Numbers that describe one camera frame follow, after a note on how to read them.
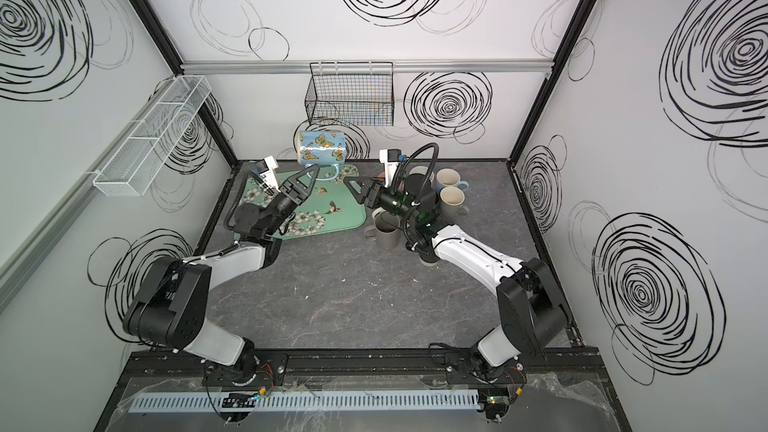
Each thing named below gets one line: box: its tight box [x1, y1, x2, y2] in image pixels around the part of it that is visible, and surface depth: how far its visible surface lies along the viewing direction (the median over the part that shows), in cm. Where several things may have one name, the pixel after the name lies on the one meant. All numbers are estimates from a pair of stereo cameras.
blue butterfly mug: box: [297, 130, 346, 175], surface depth 72 cm
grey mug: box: [364, 211, 401, 251], surface depth 91 cm
